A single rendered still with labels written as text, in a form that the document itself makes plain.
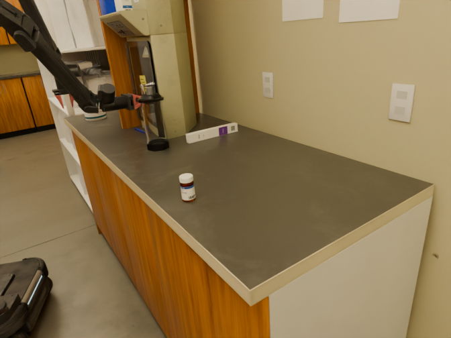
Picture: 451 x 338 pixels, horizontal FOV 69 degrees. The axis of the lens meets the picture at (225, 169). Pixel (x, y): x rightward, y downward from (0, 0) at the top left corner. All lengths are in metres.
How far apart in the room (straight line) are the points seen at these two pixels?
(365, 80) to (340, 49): 0.15
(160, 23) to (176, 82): 0.26
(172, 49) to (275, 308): 1.19
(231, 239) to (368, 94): 0.71
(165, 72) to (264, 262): 1.07
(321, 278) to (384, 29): 0.77
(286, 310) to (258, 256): 0.13
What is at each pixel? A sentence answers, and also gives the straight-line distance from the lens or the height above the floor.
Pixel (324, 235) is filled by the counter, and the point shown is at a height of 0.94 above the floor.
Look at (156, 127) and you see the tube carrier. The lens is 1.46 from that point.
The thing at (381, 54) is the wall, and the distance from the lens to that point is 1.21.
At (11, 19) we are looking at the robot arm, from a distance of 1.32.
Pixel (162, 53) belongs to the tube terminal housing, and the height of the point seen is 1.33.
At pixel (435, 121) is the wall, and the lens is 1.15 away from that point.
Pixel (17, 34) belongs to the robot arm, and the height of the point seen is 1.44.
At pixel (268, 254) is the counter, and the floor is 0.94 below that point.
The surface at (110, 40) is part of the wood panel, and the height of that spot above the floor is 1.40.
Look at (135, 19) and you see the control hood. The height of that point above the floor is 1.48.
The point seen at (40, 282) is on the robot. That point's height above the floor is 0.19.
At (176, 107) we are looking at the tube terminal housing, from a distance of 1.63.
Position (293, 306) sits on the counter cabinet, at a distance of 0.82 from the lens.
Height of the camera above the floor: 1.41
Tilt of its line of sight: 23 degrees down
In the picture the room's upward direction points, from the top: 5 degrees counter-clockwise
